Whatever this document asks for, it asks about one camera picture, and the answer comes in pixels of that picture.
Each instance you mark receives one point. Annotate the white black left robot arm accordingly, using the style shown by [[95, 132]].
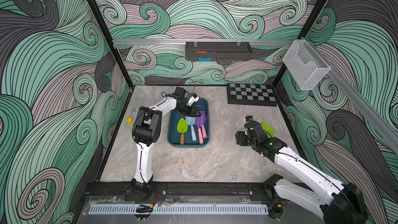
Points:
[[147, 129]]

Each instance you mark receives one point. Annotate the green shovel brown handle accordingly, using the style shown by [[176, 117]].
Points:
[[182, 128]]

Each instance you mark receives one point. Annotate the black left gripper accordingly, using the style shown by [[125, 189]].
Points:
[[192, 111]]

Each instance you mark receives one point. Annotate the aluminium rail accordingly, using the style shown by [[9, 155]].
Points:
[[343, 75], [157, 41]]

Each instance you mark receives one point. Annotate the dark teal storage box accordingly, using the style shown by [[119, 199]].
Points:
[[173, 136]]

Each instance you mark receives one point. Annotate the purple shovel pink handle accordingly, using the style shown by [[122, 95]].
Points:
[[203, 119], [200, 124]]

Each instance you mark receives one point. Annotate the small yellow block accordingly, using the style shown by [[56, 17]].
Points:
[[129, 120]]

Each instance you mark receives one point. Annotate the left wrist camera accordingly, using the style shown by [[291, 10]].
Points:
[[192, 99]]

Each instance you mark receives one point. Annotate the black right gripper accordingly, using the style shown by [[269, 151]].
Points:
[[241, 137]]

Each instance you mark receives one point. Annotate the light blue shovel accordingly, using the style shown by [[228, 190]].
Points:
[[191, 122]]

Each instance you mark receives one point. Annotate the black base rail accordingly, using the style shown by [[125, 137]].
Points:
[[174, 191]]

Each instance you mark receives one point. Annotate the clear acrylic wall holder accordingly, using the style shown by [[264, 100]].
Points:
[[305, 64]]

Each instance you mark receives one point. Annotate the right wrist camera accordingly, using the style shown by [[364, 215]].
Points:
[[248, 119]]

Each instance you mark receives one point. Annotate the black wall shelf tray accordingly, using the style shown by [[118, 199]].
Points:
[[220, 52]]

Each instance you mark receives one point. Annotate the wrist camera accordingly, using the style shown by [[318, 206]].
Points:
[[192, 99], [248, 119]]

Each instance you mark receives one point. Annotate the white perforated strip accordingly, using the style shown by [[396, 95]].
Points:
[[182, 209]]

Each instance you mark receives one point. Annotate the black white chessboard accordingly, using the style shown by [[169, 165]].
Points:
[[247, 94]]

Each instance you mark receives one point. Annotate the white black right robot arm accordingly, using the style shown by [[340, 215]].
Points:
[[328, 198]]

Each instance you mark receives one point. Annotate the aluminium back rail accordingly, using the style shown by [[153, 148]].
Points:
[[157, 41]]

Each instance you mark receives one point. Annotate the aluminium right rail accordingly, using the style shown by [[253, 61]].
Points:
[[343, 75]]

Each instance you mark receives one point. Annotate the green shovel yellow handle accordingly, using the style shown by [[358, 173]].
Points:
[[267, 129]]

